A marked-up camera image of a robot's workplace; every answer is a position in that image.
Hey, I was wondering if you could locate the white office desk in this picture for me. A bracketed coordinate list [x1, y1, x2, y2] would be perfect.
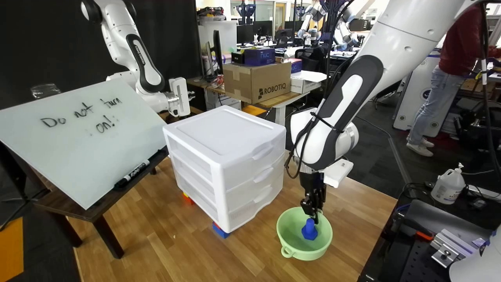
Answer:
[186, 70, 330, 128]

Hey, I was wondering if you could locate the orange board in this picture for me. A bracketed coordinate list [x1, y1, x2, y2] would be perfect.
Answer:
[0, 217, 24, 282]

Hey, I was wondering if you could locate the white plastic drawer unit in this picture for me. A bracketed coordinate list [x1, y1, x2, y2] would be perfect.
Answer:
[162, 106, 288, 236]

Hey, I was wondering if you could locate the person in red sweater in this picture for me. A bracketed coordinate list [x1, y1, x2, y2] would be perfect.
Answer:
[405, 2, 501, 159]

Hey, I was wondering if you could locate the white round disc stack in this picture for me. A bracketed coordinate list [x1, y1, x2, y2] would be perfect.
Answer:
[289, 70, 328, 96]

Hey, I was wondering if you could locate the white rounded cover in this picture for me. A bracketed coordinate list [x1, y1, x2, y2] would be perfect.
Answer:
[447, 226, 501, 282]

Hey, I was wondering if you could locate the blue block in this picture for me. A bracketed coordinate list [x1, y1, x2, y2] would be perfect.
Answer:
[211, 223, 231, 240]

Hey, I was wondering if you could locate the whiteboard with handwriting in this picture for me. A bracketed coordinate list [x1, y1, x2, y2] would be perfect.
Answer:
[0, 84, 169, 212]

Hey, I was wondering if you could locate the large cardboard box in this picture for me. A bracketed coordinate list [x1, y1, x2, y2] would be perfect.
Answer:
[222, 62, 292, 106]

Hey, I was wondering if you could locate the black flat panel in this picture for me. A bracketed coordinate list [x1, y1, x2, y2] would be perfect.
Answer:
[403, 198, 497, 243]

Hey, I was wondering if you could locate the dark blue box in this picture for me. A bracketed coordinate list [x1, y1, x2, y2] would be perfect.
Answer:
[231, 46, 277, 68]

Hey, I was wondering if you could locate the black marker pen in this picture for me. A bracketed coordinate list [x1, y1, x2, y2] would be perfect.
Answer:
[118, 162, 153, 186]

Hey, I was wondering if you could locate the black backdrop curtain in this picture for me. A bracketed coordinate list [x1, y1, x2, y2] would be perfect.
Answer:
[0, 0, 201, 109]

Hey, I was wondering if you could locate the dark wooden easel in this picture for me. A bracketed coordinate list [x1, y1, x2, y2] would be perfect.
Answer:
[29, 146, 170, 261]

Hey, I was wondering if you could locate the green plastic basin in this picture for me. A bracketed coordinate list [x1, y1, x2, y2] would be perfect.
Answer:
[275, 207, 334, 264]

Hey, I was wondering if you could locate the black perforated breadboard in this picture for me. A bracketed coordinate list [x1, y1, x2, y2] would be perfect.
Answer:
[358, 229, 455, 282]

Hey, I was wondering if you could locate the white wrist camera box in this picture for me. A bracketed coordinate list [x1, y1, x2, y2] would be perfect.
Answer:
[320, 159, 355, 190]

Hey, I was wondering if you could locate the white plastic jug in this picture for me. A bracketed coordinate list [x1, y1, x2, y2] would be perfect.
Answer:
[430, 162, 466, 207]

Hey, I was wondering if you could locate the silver angle bracket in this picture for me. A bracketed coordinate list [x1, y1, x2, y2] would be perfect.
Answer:
[430, 245, 460, 270]

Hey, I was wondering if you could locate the aluminium extrusion bar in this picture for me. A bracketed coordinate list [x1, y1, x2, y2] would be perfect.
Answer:
[430, 228, 489, 270]

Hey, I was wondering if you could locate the white panel blue edge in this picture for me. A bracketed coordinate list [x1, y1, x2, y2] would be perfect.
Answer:
[391, 52, 443, 132]

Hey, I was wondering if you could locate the black clamp orange handle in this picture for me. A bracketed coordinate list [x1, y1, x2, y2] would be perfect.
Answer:
[396, 211, 435, 243]

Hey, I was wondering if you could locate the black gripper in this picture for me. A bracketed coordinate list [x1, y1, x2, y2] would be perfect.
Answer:
[298, 171, 328, 226]

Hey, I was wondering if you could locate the blue toy bolt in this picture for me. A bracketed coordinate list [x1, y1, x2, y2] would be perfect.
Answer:
[300, 218, 319, 242]

